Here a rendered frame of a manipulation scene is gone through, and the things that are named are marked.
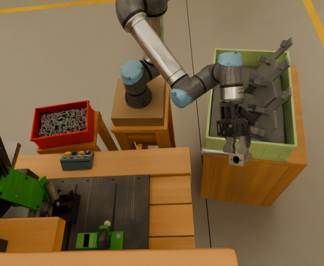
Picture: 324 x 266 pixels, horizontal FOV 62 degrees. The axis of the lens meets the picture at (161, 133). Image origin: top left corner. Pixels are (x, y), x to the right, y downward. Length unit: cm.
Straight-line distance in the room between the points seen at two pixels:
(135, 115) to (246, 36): 211
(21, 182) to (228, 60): 86
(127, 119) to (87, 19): 250
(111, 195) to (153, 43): 71
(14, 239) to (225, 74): 72
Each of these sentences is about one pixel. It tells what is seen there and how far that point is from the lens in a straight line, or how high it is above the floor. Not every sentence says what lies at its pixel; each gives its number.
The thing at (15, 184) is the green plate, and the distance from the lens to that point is 114.
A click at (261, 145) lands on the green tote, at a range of 136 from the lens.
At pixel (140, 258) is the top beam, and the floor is 194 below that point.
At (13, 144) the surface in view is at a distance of 135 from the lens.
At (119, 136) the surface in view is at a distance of 160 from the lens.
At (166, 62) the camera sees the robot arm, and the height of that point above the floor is 144.
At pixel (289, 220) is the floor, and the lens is 227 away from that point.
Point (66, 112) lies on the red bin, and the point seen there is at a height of 88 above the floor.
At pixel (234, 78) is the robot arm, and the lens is 90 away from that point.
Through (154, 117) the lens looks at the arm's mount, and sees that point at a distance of 142.
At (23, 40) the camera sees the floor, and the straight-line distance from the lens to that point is 390.
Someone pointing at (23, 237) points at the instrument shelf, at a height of 154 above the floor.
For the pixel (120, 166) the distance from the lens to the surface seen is 136.
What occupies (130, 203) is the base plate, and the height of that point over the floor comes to 90.
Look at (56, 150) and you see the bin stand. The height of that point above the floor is 80.
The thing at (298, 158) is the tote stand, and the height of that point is 79.
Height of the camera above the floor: 210
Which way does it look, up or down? 59 degrees down
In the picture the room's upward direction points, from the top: 11 degrees counter-clockwise
